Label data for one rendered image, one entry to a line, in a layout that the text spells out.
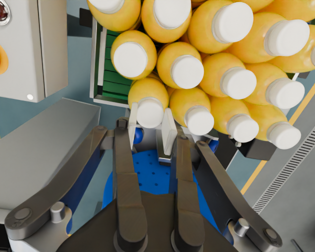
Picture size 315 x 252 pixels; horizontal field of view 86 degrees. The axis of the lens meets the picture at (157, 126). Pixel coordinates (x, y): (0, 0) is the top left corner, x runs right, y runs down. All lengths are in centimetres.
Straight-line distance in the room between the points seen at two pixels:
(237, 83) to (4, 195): 74
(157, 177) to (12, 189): 56
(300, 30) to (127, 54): 20
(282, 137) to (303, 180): 226
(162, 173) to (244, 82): 23
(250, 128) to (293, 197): 245
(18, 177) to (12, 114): 104
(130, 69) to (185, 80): 7
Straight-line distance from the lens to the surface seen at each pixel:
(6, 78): 29
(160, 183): 35
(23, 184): 79
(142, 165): 38
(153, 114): 23
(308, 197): 284
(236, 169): 200
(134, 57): 22
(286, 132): 32
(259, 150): 48
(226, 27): 23
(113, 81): 44
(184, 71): 22
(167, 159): 35
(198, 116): 24
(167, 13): 22
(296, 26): 27
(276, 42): 26
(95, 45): 36
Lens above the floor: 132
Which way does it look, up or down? 63 degrees down
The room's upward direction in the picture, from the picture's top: 173 degrees clockwise
